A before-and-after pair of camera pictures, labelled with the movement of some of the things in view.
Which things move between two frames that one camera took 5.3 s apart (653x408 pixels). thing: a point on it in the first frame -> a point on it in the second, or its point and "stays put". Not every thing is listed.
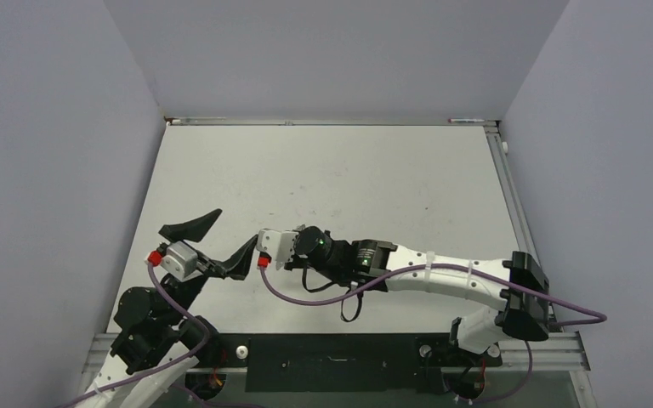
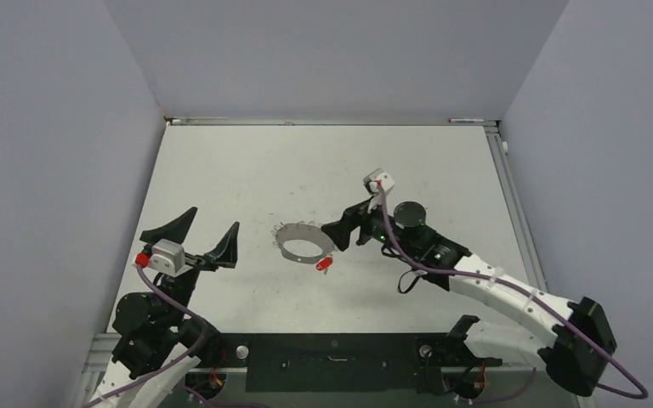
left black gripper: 195,230 -> 224,253
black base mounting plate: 346,362 stays put
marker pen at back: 465,120 stays put
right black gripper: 295,263 -> 354,216
